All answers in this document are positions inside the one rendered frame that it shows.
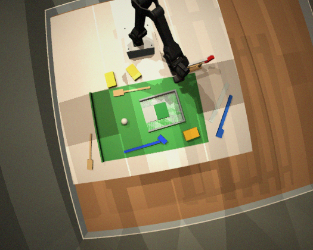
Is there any orange rectangular block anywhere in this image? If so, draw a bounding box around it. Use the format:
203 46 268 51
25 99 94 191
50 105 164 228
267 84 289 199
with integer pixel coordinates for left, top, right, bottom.
183 127 200 141

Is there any green flat mat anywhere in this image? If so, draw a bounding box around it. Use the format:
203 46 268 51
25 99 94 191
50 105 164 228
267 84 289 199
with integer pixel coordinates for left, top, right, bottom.
92 73 209 161

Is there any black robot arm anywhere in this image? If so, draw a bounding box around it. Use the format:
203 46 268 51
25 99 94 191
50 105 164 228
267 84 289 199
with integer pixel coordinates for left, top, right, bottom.
128 0 190 79

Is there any yellow rectangular block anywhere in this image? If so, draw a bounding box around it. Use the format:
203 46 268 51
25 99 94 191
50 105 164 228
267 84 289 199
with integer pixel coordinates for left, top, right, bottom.
126 64 142 81
105 71 117 89

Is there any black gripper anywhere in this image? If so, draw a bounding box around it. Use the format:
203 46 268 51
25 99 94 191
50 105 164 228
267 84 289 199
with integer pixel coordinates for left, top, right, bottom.
168 67 185 83

